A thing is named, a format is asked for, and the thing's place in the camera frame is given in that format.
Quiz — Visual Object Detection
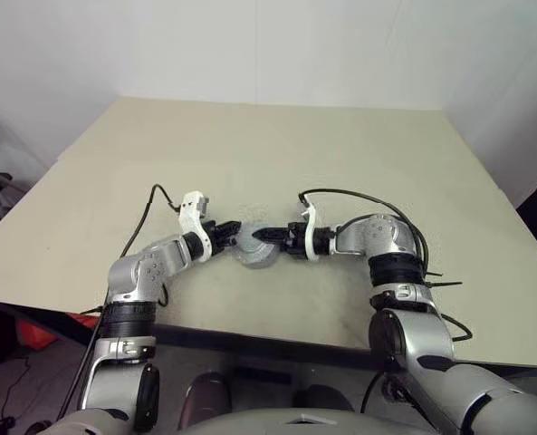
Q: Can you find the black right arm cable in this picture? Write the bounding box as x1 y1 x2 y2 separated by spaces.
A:
298 188 474 343

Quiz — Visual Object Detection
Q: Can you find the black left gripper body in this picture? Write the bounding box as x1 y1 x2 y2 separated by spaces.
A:
204 219 227 256

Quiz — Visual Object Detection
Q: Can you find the red bag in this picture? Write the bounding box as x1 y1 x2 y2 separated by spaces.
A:
16 312 101 353

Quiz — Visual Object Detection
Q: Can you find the grey box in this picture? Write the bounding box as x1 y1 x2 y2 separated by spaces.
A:
296 198 327 264

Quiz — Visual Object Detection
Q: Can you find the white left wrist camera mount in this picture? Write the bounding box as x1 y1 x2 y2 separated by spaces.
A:
178 192 216 263

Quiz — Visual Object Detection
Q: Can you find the black table frame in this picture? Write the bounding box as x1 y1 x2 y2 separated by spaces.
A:
152 324 537 380

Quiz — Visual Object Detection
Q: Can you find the dark rounded shape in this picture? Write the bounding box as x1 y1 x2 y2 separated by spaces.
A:
179 372 234 428

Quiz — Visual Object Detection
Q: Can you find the silver robot torso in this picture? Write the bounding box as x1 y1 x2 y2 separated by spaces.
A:
36 407 477 435

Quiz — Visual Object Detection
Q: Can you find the thin black loose cable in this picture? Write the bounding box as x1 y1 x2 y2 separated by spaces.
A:
0 355 32 430

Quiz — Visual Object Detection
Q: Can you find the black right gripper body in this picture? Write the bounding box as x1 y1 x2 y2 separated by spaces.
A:
283 220 308 260

